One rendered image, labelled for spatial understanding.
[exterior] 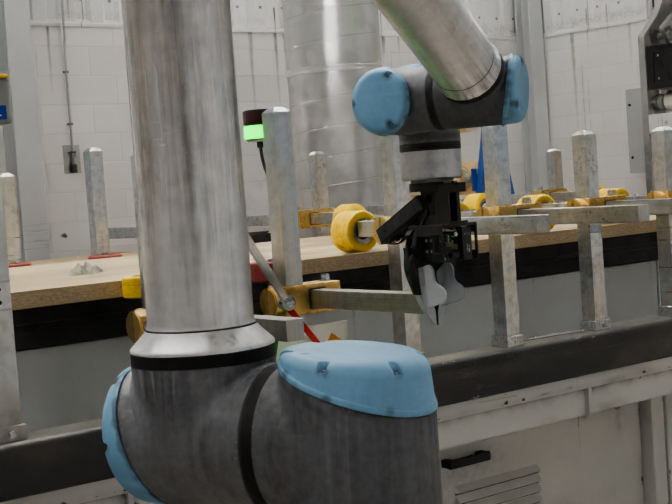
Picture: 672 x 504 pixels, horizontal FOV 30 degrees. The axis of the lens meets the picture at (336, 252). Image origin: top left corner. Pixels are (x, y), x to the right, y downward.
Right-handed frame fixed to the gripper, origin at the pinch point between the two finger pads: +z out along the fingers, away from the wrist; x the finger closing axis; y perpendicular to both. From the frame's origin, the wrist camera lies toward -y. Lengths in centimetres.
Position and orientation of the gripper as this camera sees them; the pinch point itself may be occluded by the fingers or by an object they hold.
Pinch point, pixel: (432, 316)
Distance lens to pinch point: 188.3
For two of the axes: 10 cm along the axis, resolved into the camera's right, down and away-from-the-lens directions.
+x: 8.0, -0.9, 6.0
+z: 0.7, 10.0, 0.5
